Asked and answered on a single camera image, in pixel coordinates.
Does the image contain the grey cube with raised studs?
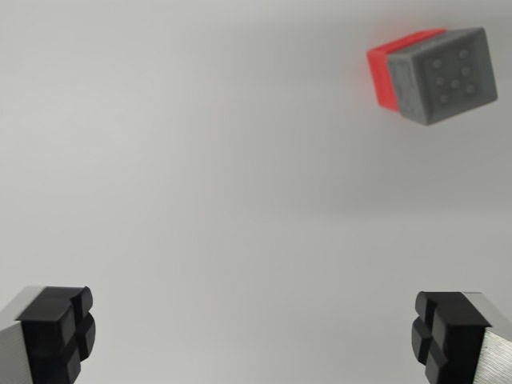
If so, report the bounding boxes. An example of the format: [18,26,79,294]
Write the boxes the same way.
[385,26,499,128]

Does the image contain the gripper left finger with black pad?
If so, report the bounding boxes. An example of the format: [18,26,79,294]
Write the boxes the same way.
[0,285,98,384]

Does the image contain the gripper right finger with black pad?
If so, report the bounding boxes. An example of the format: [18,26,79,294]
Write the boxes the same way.
[410,290,512,384]

